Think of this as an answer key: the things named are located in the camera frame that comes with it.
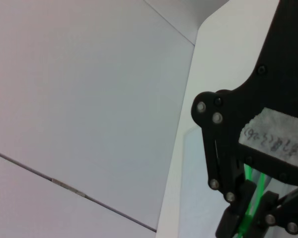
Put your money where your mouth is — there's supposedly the clear green-zip document bag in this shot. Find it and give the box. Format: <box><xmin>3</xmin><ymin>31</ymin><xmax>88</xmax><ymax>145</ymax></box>
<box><xmin>180</xmin><ymin>125</ymin><xmax>298</xmax><ymax>238</ymax></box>

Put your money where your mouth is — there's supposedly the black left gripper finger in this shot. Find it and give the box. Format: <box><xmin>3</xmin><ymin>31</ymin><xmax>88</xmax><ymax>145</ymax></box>
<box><xmin>245</xmin><ymin>187</ymin><xmax>298</xmax><ymax>238</ymax></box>
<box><xmin>190</xmin><ymin>91</ymin><xmax>255</xmax><ymax>238</ymax></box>

